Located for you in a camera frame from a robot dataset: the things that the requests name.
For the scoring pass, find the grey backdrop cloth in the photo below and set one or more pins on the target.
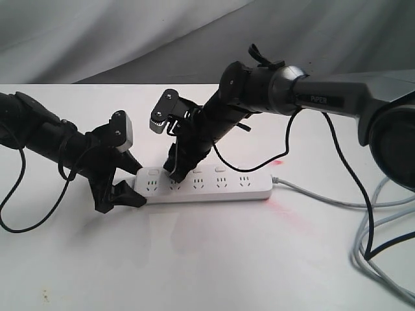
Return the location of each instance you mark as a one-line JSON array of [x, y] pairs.
[[191, 42]]

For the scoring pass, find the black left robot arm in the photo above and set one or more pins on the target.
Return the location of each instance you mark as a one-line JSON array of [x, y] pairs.
[[28, 124]]

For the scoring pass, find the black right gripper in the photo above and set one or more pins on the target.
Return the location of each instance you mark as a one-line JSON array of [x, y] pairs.
[[195, 137]]

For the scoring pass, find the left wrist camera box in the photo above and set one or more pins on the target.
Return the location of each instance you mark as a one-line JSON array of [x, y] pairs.
[[121, 132]]

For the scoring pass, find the white five-socket power strip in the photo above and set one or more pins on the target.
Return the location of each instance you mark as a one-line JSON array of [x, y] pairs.
[[207, 183]]

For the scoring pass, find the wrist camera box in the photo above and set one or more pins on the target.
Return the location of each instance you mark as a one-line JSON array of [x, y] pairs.
[[121, 132], [162, 110]]

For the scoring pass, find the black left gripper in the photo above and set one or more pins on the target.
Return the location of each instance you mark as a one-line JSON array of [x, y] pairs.
[[99, 165]]

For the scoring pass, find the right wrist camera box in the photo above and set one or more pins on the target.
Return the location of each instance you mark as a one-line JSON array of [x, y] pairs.
[[162, 110]]

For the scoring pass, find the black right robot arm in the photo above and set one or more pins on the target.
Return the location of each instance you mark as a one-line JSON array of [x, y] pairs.
[[382, 103]]

